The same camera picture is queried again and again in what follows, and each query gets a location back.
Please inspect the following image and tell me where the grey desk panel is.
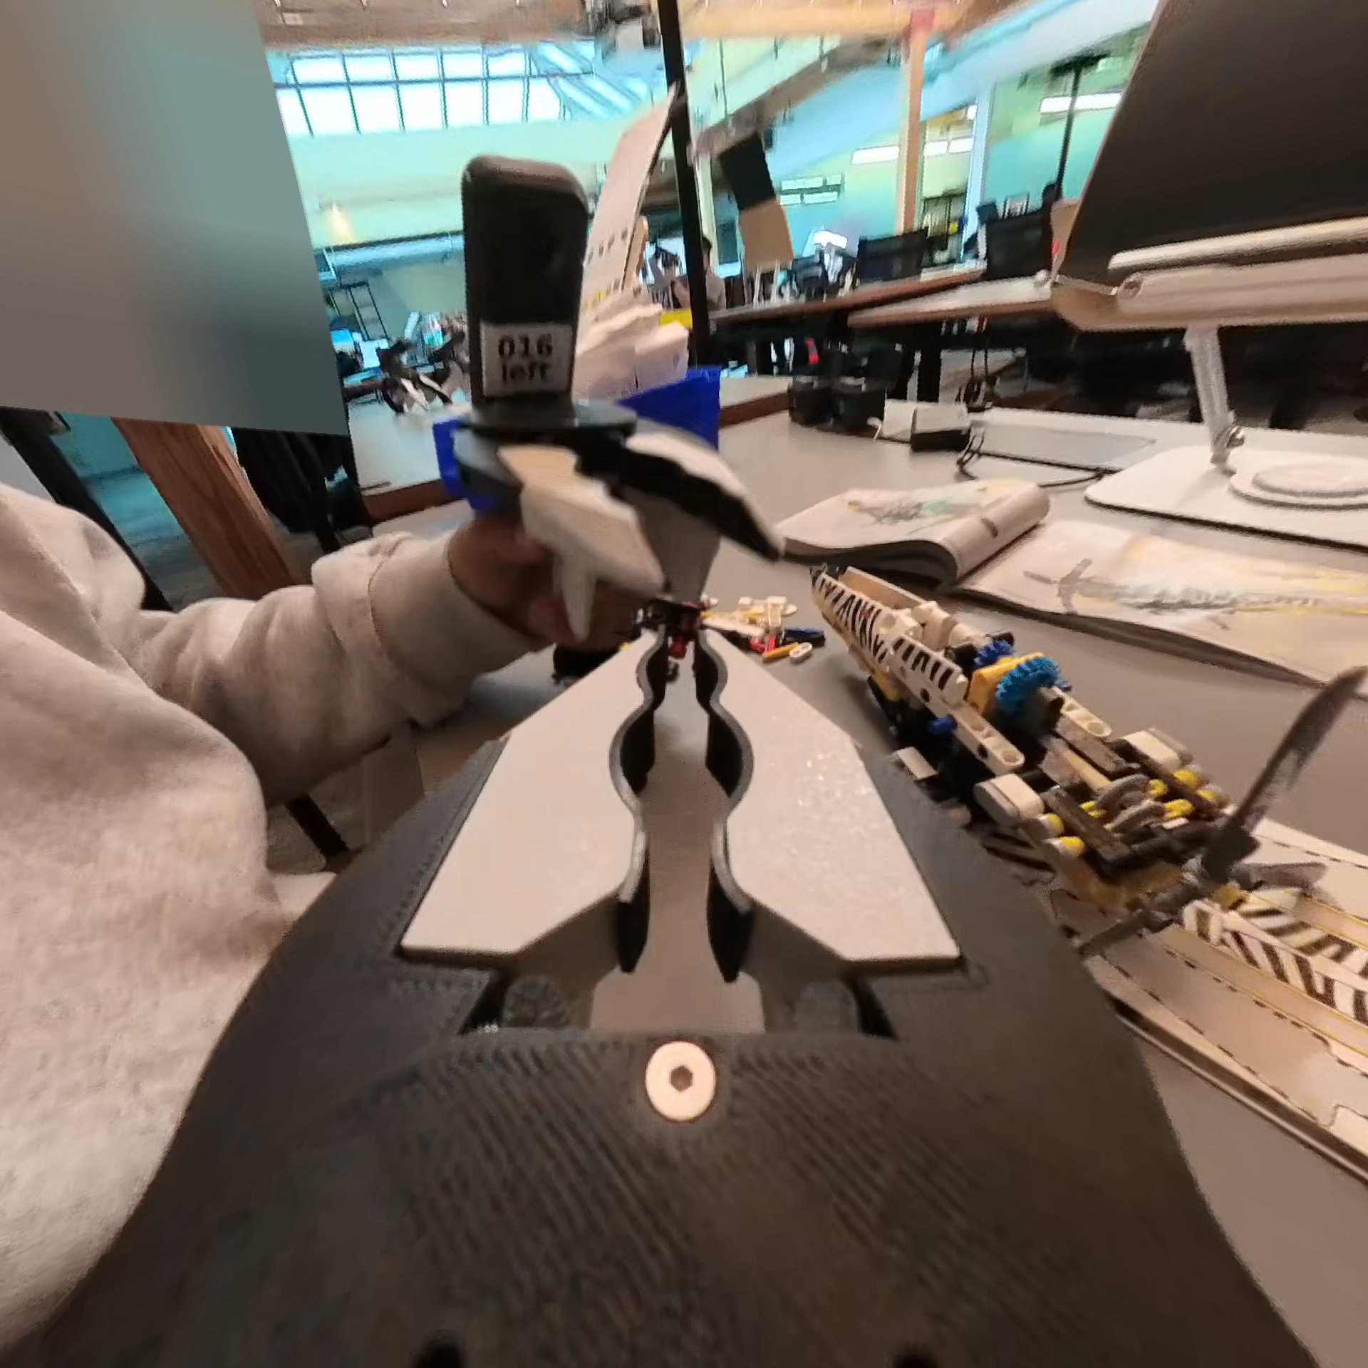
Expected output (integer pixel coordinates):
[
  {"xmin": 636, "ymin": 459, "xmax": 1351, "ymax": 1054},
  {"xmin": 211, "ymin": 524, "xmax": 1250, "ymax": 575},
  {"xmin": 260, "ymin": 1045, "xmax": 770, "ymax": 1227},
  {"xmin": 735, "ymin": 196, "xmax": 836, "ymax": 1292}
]
[{"xmin": 978, "ymin": 422, "xmax": 1160, "ymax": 471}]

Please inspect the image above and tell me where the wooden diagonal beam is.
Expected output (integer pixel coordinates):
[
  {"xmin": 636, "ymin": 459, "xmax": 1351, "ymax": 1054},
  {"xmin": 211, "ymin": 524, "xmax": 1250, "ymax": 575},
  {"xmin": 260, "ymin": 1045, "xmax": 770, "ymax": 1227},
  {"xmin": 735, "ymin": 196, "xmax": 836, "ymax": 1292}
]
[{"xmin": 111, "ymin": 418, "xmax": 305, "ymax": 612}]

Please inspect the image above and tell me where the blue plastic bin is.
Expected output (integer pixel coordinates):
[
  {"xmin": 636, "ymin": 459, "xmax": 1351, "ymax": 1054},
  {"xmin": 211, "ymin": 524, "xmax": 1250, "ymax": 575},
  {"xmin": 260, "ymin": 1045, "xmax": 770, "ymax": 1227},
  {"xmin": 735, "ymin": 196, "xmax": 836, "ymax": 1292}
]
[{"xmin": 432, "ymin": 365, "xmax": 722, "ymax": 514}]

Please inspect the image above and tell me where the zebra striped sticker sheet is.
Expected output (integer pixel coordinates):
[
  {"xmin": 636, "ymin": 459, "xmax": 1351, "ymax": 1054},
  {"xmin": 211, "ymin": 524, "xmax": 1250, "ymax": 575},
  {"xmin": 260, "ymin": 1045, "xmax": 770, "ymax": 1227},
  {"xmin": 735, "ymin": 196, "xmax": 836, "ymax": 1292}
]
[{"xmin": 1051, "ymin": 822, "xmax": 1368, "ymax": 1177}]

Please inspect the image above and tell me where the white monitor stand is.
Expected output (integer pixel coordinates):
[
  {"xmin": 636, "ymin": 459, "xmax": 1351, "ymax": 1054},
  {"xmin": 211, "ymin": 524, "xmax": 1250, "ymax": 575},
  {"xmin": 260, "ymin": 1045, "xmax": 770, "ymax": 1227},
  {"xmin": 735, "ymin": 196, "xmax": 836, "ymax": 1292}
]
[{"xmin": 1084, "ymin": 218, "xmax": 1368, "ymax": 551}]

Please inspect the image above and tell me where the background office desk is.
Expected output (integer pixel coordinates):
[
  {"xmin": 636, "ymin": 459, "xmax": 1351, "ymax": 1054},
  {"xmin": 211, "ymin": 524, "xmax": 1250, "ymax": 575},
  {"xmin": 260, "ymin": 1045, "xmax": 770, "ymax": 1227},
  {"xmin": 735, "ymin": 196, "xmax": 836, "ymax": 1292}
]
[{"xmin": 713, "ymin": 261, "xmax": 1053, "ymax": 401}]

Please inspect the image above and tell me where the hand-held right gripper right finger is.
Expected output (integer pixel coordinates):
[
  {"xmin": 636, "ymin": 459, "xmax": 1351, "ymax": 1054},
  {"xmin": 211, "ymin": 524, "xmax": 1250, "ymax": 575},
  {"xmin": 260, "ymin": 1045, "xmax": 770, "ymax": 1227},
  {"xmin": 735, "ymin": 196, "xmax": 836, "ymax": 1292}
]
[{"xmin": 693, "ymin": 630, "xmax": 963, "ymax": 1006}]

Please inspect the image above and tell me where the zebra striped lego helicopter model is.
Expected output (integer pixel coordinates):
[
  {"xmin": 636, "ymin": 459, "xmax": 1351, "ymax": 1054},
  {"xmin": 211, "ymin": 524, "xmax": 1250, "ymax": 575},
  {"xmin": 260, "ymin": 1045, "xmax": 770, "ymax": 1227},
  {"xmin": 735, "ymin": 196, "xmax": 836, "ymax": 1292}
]
[{"xmin": 809, "ymin": 568, "xmax": 1368, "ymax": 957}]

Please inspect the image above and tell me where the pile of loose lego pieces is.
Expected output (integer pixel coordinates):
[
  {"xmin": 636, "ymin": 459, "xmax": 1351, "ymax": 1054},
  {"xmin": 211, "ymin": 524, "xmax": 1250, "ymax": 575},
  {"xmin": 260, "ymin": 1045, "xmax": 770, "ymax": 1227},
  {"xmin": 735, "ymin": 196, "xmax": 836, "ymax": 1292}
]
[{"xmin": 699, "ymin": 595, "xmax": 826, "ymax": 664}]

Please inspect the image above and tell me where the person's left hand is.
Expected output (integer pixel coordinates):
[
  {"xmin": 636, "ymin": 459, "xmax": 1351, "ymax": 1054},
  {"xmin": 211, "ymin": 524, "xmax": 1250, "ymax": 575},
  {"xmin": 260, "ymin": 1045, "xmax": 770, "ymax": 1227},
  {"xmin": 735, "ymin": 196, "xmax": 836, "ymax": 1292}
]
[{"xmin": 446, "ymin": 521, "xmax": 642, "ymax": 650}]

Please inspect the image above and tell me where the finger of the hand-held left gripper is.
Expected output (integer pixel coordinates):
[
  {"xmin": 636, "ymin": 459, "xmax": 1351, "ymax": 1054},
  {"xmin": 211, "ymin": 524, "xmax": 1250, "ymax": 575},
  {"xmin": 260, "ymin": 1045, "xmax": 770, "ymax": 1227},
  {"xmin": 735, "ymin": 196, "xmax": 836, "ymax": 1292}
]
[
  {"xmin": 500, "ymin": 442, "xmax": 668, "ymax": 594},
  {"xmin": 581, "ymin": 432, "xmax": 786, "ymax": 562}
]

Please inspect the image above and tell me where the black cable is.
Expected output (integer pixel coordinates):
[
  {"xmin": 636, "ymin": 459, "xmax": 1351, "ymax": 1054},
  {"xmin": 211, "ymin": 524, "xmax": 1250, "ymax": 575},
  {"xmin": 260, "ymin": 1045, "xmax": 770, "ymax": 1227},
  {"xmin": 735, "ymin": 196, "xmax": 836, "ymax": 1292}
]
[{"xmin": 956, "ymin": 427, "xmax": 1093, "ymax": 494}]

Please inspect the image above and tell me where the small black red lego piece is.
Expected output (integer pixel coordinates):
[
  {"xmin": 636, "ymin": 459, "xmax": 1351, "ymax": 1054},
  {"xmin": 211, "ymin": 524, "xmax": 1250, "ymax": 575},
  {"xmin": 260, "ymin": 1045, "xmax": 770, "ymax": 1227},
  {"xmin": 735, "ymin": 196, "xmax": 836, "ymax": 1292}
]
[{"xmin": 638, "ymin": 595, "xmax": 711, "ymax": 685}]

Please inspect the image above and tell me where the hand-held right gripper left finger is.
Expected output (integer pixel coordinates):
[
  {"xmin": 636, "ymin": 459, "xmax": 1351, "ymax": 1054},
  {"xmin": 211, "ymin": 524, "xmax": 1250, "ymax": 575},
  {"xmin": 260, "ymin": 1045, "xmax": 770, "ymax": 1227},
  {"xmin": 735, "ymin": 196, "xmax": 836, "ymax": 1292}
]
[{"xmin": 397, "ymin": 630, "xmax": 668, "ymax": 1006}]

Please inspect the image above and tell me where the person's left forearm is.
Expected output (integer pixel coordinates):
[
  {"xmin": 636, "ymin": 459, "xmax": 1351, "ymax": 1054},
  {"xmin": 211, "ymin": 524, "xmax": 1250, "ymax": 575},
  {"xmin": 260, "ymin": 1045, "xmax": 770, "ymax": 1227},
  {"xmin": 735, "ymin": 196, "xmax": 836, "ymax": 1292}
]
[{"xmin": 229, "ymin": 528, "xmax": 540, "ymax": 803}]

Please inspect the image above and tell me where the open lego instruction booklet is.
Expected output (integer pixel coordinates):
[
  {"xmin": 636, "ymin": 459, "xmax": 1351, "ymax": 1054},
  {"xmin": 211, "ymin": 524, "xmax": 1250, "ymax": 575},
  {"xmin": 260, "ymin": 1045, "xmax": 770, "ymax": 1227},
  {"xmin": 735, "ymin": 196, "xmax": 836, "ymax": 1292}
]
[{"xmin": 778, "ymin": 480, "xmax": 1368, "ymax": 685}]

